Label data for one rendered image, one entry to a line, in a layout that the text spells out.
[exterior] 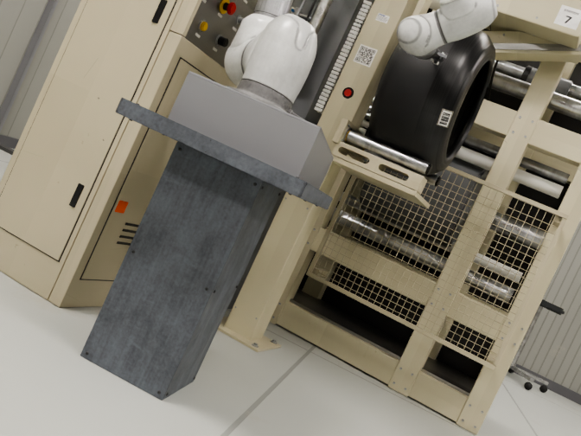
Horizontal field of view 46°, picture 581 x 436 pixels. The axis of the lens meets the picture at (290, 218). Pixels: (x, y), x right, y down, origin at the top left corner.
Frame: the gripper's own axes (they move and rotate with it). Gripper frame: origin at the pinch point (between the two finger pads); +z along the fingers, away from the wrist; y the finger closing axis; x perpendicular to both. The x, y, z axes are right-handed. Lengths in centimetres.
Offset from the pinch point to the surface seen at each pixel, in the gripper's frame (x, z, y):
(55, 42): 62, 183, 329
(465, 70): -0.4, 6.5, -9.7
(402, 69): 7.1, 2.0, 10.1
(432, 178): 40, 39, -9
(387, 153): 36.5, 10.8, 5.3
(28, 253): 105, -72, 77
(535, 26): -32, 57, -18
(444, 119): 17.8, 4.6, -10.4
